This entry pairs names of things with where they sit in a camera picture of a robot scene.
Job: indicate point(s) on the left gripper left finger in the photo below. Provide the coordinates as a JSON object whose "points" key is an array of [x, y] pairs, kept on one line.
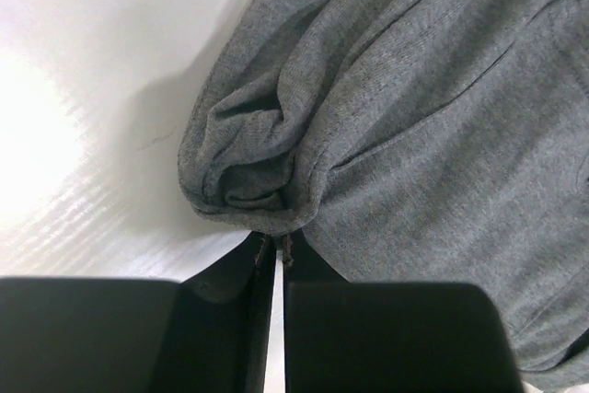
{"points": [[232, 314]]}

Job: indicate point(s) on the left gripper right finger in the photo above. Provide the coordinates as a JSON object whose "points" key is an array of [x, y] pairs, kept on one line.
{"points": [[311, 334]]}

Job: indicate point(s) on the grey shorts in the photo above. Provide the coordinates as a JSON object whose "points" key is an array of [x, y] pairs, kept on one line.
{"points": [[433, 140]]}

